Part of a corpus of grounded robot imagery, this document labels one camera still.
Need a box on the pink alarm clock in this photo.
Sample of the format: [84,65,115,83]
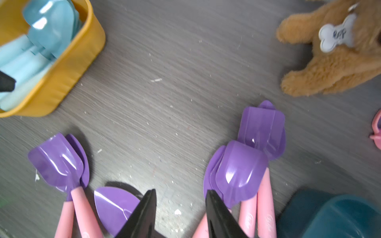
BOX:
[369,110,381,150]

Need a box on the dark teal storage box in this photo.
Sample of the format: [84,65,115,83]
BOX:
[276,189,381,238]

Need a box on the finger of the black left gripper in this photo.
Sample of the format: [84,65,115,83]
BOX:
[0,71,16,92]

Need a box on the yellow plastic storage box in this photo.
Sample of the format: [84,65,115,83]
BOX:
[1,0,106,118]

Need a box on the light blue dirty-handle shovel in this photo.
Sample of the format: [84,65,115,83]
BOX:
[1,62,54,111]

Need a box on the brown plush dog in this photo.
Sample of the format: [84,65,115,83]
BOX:
[276,1,381,97]

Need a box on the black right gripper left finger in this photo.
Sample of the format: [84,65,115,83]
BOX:
[116,189,157,238]

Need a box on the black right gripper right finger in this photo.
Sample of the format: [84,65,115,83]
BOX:
[205,190,248,238]

